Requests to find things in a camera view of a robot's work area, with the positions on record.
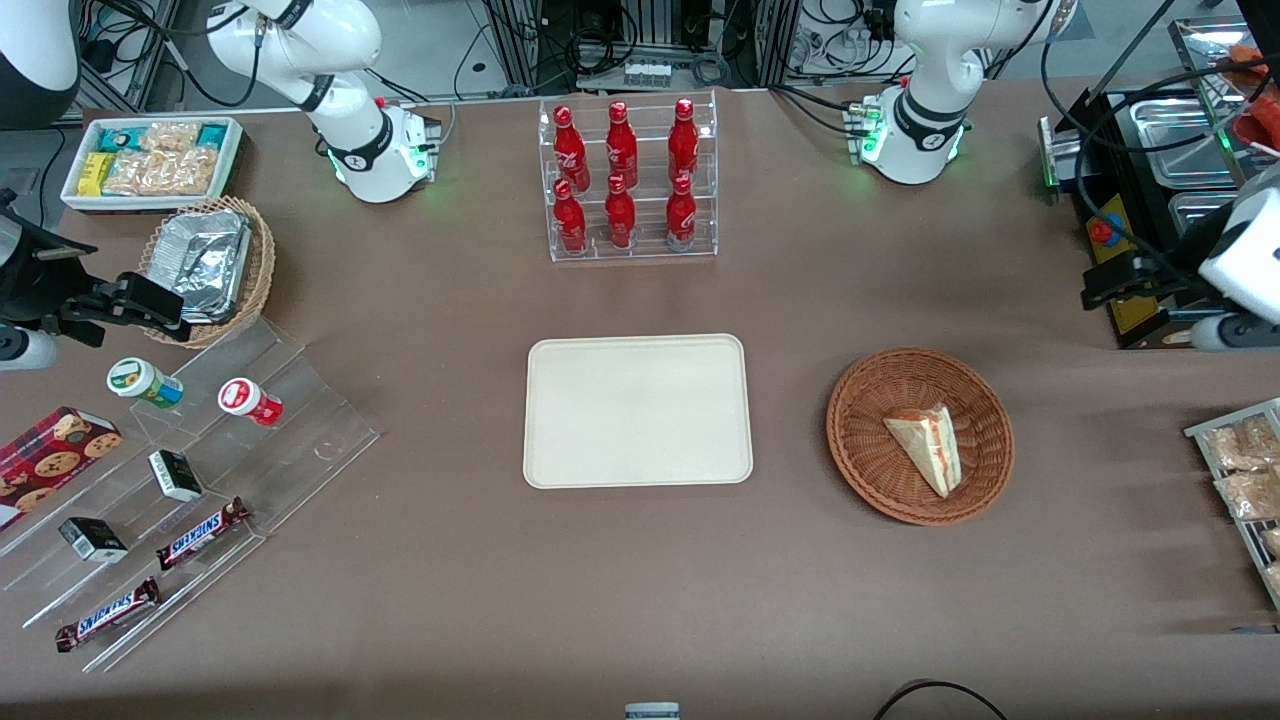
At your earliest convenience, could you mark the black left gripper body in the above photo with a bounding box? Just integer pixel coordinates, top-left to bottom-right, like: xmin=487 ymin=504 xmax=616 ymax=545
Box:
xmin=1128 ymin=232 xmax=1219 ymax=323

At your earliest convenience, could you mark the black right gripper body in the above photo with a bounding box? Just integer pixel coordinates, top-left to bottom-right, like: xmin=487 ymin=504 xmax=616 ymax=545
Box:
xmin=0 ymin=188 xmax=105 ymax=337

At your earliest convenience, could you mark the triangle sandwich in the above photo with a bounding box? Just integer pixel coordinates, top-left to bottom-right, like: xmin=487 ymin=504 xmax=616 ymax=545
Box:
xmin=883 ymin=403 xmax=963 ymax=499

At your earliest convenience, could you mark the oval light wicker basket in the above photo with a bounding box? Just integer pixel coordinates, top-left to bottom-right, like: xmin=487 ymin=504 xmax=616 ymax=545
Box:
xmin=139 ymin=196 xmax=277 ymax=350

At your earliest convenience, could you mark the tray of packaged pastries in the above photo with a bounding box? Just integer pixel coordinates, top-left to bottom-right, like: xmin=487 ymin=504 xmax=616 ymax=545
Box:
xmin=1184 ymin=398 xmax=1280 ymax=612

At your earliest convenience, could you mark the round brown wicker basket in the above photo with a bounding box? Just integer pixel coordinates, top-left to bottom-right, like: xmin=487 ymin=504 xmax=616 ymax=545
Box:
xmin=826 ymin=347 xmax=1015 ymax=527

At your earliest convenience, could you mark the cream plastic tray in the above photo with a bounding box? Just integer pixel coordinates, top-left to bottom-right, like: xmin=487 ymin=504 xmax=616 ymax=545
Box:
xmin=523 ymin=334 xmax=754 ymax=490

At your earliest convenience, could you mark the yellow emergency stop box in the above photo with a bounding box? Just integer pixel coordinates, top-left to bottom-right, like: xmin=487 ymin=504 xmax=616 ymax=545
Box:
xmin=1086 ymin=194 xmax=1149 ymax=339

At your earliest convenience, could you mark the green lid snack cup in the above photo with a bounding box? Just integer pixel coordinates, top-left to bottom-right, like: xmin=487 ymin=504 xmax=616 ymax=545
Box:
xmin=107 ymin=357 xmax=185 ymax=410

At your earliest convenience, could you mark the stack of foil trays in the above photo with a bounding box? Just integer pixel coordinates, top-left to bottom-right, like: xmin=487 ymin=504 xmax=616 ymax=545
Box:
xmin=152 ymin=209 xmax=252 ymax=324

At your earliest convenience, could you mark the small steel warmer pan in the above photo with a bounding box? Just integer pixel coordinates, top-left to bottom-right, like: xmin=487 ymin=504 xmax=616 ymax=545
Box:
xmin=1167 ymin=190 xmax=1241 ymax=243

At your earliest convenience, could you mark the large clear cracker bag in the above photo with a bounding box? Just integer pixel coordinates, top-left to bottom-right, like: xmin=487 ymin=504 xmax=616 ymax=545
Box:
xmin=103 ymin=147 xmax=222 ymax=198

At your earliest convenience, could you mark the black food warmer appliance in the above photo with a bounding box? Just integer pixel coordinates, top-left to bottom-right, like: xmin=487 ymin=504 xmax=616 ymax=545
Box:
xmin=1037 ymin=85 xmax=1280 ymax=351

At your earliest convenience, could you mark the red lid snack cup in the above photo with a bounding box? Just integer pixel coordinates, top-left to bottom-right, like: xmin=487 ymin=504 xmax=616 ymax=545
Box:
xmin=218 ymin=377 xmax=284 ymax=428

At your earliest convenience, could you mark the large steel warmer pan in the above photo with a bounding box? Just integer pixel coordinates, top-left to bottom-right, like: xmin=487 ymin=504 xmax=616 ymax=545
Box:
xmin=1128 ymin=95 xmax=1253 ymax=188

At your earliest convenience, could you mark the white plastic snack bin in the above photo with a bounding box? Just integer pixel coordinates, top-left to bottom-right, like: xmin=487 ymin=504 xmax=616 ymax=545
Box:
xmin=60 ymin=116 xmax=245 ymax=214

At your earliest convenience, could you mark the small clear cracker bag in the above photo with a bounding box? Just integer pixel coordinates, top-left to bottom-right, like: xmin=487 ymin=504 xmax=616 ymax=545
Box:
xmin=140 ymin=122 xmax=202 ymax=157

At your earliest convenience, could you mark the small black box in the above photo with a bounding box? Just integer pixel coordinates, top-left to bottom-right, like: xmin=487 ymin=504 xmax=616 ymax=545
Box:
xmin=58 ymin=516 xmax=130 ymax=564
xmin=148 ymin=450 xmax=204 ymax=503

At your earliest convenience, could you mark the red chocolate cookie box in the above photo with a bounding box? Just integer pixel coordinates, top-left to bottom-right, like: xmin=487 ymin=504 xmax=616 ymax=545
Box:
xmin=0 ymin=406 xmax=124 ymax=532

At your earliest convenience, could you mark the red orange packet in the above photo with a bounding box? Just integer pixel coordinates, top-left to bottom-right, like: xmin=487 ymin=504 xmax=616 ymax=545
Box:
xmin=1224 ymin=44 xmax=1280 ymax=153

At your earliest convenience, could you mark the clear acrylic stepped display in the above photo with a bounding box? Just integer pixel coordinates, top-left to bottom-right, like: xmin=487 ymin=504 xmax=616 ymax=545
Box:
xmin=0 ymin=318 xmax=382 ymax=673

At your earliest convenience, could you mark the snickers chocolate bar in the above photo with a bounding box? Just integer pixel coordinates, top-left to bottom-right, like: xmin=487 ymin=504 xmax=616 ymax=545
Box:
xmin=156 ymin=497 xmax=251 ymax=572
xmin=55 ymin=577 xmax=162 ymax=654

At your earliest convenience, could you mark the steel shelf stand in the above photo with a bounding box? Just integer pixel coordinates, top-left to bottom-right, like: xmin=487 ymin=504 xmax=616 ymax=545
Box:
xmin=1167 ymin=14 xmax=1280 ymax=191

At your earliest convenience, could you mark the red cola bottle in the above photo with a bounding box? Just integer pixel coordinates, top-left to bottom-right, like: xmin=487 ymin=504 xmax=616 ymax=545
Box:
xmin=605 ymin=174 xmax=637 ymax=250
xmin=668 ymin=97 xmax=700 ymax=186
xmin=553 ymin=179 xmax=588 ymax=254
xmin=606 ymin=101 xmax=639 ymax=189
xmin=666 ymin=173 xmax=698 ymax=251
xmin=553 ymin=105 xmax=592 ymax=193

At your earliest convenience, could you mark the clear acrylic bottle rack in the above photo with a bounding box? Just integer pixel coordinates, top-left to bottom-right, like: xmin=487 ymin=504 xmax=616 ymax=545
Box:
xmin=538 ymin=90 xmax=719 ymax=264

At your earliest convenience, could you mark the thick black cable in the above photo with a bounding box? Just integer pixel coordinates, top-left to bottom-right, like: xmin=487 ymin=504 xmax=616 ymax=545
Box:
xmin=1039 ymin=0 xmax=1280 ymax=263

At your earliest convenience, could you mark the thin black cable loop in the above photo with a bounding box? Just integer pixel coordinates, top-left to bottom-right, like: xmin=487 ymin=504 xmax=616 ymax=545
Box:
xmin=873 ymin=679 xmax=1009 ymax=720

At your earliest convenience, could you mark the aluminium frame equipment rack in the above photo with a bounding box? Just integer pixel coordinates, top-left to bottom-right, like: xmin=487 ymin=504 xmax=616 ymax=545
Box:
xmin=478 ymin=0 xmax=806 ymax=93

